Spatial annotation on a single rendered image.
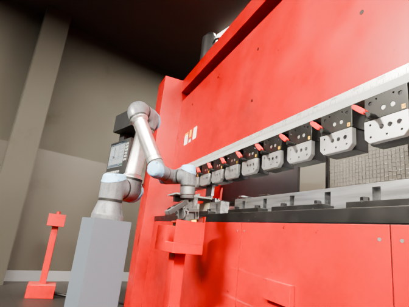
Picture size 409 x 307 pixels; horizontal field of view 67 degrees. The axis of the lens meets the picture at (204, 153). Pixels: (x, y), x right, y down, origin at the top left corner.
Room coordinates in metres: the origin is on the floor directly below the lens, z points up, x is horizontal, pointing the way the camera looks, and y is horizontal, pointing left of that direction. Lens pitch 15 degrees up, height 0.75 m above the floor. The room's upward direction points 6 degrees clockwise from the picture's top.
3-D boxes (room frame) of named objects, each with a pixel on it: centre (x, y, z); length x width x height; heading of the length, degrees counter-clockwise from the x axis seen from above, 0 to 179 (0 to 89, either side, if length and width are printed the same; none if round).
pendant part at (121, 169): (3.09, 0.83, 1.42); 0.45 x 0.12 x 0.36; 40
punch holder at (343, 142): (1.09, -0.52, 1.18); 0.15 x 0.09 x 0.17; 23
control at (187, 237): (1.58, 0.08, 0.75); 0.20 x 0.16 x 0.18; 31
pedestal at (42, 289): (3.33, 1.46, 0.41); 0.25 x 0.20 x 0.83; 113
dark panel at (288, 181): (2.59, -0.45, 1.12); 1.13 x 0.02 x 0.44; 23
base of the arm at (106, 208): (1.53, 0.44, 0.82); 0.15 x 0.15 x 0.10
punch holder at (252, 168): (1.65, -0.29, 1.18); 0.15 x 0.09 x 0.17; 23
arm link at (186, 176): (1.53, 0.07, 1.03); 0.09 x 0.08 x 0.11; 68
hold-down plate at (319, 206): (1.23, -0.40, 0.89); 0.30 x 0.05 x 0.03; 23
